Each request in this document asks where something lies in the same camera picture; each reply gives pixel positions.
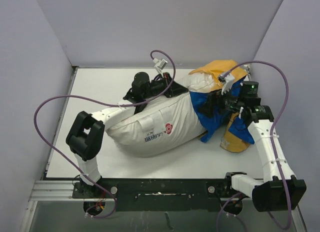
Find blue yellow Mickey pillowcase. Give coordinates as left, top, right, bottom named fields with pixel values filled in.
left=188, top=60, right=254, bottom=153

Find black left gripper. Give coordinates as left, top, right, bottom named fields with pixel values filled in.
left=142, top=73, right=189, bottom=99

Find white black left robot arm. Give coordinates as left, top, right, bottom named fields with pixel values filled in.
left=66, top=71, right=189, bottom=198

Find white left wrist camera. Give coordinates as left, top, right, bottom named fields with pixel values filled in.
left=152, top=57, right=168, bottom=74

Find white pillow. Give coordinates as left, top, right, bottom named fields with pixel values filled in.
left=106, top=72, right=220, bottom=157

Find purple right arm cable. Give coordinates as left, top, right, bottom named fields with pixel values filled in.
left=216, top=59, right=293, bottom=230

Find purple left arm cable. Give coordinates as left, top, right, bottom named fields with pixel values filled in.
left=33, top=49, right=176, bottom=220

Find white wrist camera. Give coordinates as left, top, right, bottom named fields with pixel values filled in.
left=152, top=57, right=168, bottom=74
left=218, top=70, right=235, bottom=95

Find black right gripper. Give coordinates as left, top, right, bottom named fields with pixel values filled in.
left=197, top=83, right=245, bottom=119

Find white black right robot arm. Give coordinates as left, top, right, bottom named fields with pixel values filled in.
left=199, top=81, right=307, bottom=212

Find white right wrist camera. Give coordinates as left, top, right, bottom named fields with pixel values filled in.
left=218, top=70, right=235, bottom=95

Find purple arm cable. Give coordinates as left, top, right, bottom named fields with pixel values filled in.
left=216, top=59, right=293, bottom=230
left=33, top=49, right=176, bottom=220

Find aluminium frame rail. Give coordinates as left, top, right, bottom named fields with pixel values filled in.
left=19, top=180, right=307, bottom=232

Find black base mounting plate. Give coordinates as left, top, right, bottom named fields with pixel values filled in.
left=72, top=177, right=245, bottom=215

